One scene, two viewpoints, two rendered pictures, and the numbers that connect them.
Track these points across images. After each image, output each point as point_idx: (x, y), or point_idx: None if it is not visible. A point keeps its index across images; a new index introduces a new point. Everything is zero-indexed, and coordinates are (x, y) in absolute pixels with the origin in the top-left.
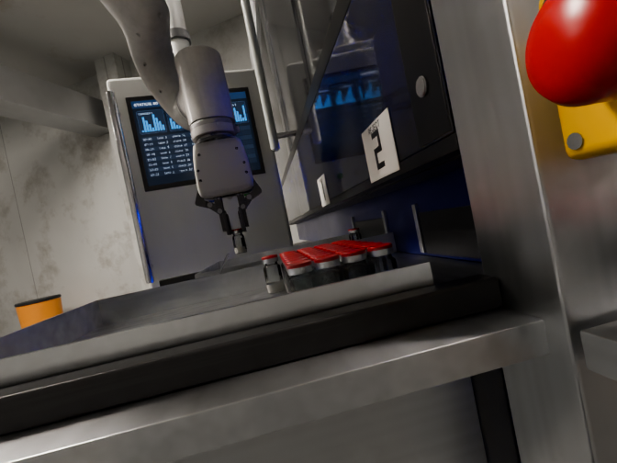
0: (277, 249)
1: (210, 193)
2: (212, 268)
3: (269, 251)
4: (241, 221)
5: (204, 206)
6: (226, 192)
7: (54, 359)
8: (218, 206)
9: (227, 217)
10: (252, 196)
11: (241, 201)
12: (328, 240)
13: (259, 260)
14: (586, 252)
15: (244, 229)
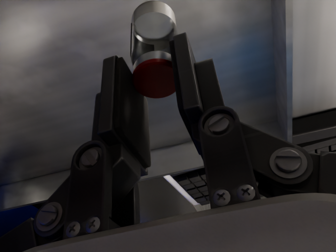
0: (146, 177)
1: (279, 221)
2: (283, 60)
3: (164, 173)
4: (109, 83)
5: (330, 158)
6: (152, 228)
7: None
8: (221, 147)
9: (176, 95)
10: (34, 221)
11: (84, 180)
12: (41, 197)
13: (189, 153)
14: None
15: (106, 60)
